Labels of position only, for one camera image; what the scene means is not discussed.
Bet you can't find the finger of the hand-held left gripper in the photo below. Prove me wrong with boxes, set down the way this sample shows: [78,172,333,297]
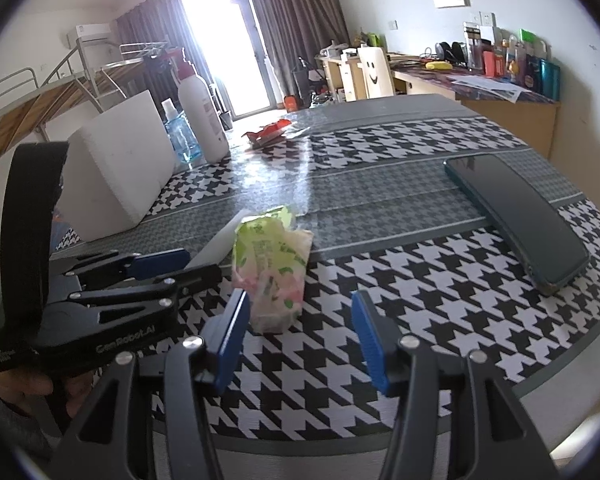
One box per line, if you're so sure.
[50,248,191,283]
[70,264,223,311]

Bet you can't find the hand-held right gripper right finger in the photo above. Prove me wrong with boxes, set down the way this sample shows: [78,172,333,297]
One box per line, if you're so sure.
[351,290,566,480]

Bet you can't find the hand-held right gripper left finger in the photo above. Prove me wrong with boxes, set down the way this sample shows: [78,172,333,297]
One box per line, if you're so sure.
[50,289,251,480]

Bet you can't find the green and pink tissue pack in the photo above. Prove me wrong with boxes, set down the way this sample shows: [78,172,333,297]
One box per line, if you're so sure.
[231,205,313,334]

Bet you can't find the white foam box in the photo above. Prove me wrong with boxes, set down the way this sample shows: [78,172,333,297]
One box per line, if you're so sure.
[55,90,179,244]

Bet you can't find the person's left hand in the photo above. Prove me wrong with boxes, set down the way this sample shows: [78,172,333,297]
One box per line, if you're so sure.
[0,367,97,421]

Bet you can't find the white card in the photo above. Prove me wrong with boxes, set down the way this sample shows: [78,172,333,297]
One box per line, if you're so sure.
[185,208,249,269]

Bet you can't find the houndstooth tablecloth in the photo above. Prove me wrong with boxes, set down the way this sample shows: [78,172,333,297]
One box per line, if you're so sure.
[55,94,600,461]

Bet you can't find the clear bottle with blue liquid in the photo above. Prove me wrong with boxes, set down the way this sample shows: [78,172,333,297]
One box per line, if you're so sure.
[161,99,203,164]

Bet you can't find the large metal bunk bed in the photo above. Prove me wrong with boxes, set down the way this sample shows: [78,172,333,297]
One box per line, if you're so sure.
[0,67,103,177]

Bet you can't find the white bottle with red cap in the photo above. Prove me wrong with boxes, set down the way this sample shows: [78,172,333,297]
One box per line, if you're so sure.
[172,49,229,164]

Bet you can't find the red packet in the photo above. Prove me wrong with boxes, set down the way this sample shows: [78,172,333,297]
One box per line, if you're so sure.
[243,119,293,149]

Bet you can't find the dark teal phone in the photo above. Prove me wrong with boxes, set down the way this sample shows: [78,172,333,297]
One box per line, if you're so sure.
[444,153,591,296]

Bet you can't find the small metal bunk bed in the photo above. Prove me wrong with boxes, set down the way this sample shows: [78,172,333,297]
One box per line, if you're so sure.
[75,40,181,102]

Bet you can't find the white air conditioner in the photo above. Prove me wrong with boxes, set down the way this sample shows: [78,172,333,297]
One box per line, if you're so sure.
[66,22,115,50]

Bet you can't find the black folded cart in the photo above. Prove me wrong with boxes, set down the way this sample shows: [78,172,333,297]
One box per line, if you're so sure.
[294,57,327,107]

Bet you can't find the glass balcony door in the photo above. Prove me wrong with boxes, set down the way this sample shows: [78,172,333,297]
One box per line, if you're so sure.
[180,0,277,122]

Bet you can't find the brown curtain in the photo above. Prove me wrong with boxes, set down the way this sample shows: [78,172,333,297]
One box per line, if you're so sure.
[115,0,201,101]
[242,0,351,106]

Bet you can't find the wooden desk with patterned cover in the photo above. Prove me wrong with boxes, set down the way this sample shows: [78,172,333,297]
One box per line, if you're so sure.
[394,66,561,161]

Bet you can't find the wooden chair with smiley face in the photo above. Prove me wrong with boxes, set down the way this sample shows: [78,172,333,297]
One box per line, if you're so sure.
[357,46,395,100]

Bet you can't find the printed paper sheet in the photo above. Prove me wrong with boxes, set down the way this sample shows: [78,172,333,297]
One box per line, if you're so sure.
[450,76,531,104]

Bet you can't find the black headphones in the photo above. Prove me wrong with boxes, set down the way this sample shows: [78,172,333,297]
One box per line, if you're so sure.
[435,40,468,64]

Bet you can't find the row of toiletry bottles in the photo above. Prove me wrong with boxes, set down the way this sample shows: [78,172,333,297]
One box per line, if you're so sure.
[462,20,563,102]

